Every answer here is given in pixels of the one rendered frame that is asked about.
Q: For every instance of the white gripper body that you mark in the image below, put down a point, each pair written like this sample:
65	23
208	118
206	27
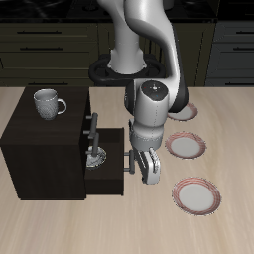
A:
151	170

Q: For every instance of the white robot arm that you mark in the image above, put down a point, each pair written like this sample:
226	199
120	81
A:
149	109

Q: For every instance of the dark wooden cabinet drawer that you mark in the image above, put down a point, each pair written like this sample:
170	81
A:
109	178

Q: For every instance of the white plate with red rim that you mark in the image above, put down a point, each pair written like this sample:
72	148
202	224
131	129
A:
185	113
196	196
185	146

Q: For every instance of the small grey fluted bowl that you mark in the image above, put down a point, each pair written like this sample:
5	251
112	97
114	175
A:
99	159

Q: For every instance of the dark wooden cabinet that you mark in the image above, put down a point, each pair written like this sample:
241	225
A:
43	149

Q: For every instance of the grey patterned mug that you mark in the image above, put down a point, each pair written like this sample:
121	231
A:
47	104

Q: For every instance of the grey kitchen cupboard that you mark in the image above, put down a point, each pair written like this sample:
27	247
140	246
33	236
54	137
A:
231	56

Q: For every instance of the dark kitchen cupboards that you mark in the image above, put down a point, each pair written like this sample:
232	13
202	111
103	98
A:
49	56

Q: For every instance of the black kitchen countertop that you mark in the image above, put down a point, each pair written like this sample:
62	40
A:
49	10

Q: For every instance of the flat black base plate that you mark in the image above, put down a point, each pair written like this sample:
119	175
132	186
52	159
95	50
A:
99	74

